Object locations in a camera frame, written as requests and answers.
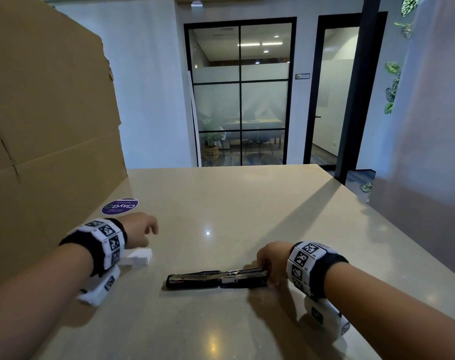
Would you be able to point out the person's left hand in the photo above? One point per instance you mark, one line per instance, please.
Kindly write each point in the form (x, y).
(137, 229)

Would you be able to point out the person's right hand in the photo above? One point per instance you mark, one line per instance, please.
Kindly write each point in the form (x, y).
(277, 258)

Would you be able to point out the person's right fingers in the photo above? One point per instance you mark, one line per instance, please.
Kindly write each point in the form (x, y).
(269, 274)

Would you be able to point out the person's left fingers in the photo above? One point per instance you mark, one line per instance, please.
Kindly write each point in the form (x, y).
(153, 226)

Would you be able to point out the black stapler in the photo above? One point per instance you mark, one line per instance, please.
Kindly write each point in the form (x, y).
(208, 280)

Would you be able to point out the person's left forearm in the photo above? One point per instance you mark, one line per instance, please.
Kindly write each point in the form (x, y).
(36, 284)

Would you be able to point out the person's right forearm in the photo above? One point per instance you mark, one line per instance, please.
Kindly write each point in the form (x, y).
(396, 314)

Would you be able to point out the white staple box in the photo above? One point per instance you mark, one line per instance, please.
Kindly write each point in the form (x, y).
(137, 256)

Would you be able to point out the purple round sticker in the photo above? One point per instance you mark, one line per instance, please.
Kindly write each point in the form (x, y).
(119, 207)

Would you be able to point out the right marker-printed wristband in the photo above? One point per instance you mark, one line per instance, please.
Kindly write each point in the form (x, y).
(312, 268)

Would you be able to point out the marker-printed wristband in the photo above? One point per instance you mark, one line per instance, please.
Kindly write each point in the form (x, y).
(100, 243)
(312, 268)

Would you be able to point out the left marker-printed wristband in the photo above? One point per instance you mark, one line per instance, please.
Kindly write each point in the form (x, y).
(100, 243)

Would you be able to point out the potted plant in woven basket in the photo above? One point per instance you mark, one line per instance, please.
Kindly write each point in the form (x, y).
(211, 146)

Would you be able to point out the white leaning board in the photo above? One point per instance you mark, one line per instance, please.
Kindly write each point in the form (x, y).
(193, 119)

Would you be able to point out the meeting room table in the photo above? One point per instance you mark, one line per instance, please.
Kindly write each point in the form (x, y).
(250, 131)

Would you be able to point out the large cardboard box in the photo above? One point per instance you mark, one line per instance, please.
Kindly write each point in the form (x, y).
(47, 138)

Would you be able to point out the black-framed glass partition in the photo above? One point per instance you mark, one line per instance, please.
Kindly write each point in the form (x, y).
(240, 89)

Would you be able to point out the black-framed glass door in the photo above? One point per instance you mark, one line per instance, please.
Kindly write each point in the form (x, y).
(327, 93)

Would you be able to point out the small door sign plate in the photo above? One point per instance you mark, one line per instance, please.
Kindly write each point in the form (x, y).
(302, 76)

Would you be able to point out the black pillar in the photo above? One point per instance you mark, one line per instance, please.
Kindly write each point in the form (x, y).
(357, 89)

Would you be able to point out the green leaf vine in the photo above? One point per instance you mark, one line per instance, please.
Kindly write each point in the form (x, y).
(394, 82)

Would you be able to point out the white ceiling device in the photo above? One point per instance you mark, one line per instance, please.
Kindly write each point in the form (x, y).
(196, 0)

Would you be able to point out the white translucent plastic sheet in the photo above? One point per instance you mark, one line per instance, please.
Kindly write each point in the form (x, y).
(430, 108)

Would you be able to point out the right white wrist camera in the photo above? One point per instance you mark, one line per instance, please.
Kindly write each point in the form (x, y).
(327, 314)

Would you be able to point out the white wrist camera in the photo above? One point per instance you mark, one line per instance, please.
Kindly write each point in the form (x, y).
(100, 286)
(327, 314)

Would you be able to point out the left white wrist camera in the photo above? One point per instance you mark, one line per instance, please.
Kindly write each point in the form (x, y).
(100, 286)

